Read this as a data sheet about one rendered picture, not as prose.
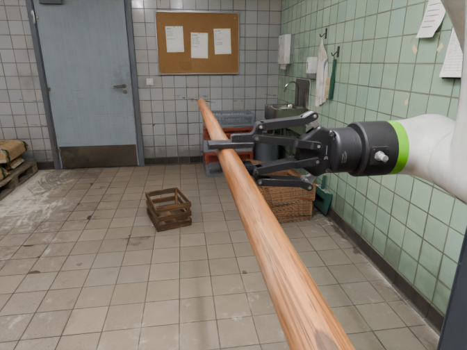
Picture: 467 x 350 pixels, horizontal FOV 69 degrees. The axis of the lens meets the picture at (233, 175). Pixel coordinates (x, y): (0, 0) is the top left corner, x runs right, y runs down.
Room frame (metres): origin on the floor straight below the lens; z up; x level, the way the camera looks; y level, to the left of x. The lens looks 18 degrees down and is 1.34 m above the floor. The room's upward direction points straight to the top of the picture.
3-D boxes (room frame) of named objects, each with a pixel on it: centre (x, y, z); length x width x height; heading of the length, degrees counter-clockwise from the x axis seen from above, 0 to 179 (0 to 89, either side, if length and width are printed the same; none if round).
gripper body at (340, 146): (0.54, -0.15, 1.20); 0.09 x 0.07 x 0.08; 99
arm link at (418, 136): (0.56, -0.32, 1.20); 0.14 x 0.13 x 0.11; 99
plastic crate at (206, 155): (4.16, 0.08, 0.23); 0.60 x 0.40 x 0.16; 98
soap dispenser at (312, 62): (3.38, -0.75, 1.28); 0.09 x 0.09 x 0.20; 8
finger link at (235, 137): (0.52, -0.02, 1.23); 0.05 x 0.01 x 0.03; 99
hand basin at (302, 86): (3.72, -0.56, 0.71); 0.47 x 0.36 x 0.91; 8
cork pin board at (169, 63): (4.52, 0.43, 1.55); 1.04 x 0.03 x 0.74; 98
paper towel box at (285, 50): (4.23, -0.61, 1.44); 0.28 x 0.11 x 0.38; 8
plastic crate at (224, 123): (4.16, 0.07, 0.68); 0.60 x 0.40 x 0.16; 99
